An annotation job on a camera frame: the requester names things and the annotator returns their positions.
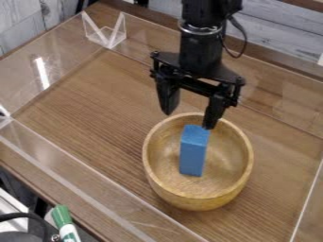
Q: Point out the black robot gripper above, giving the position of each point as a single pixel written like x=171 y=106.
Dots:
x=195 y=69

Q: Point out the blue rectangular block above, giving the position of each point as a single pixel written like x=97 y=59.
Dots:
x=194 y=142

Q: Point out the brown wooden bowl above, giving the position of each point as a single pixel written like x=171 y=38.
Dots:
x=227 y=170

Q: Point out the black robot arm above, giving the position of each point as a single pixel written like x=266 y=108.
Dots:
x=210 y=12

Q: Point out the green white marker pen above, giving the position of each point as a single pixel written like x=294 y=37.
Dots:
x=69 y=233

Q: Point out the clear acrylic corner bracket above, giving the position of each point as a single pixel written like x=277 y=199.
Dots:
x=109 y=37

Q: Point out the clear acrylic tray wall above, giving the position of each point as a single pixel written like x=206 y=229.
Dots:
x=102 y=206

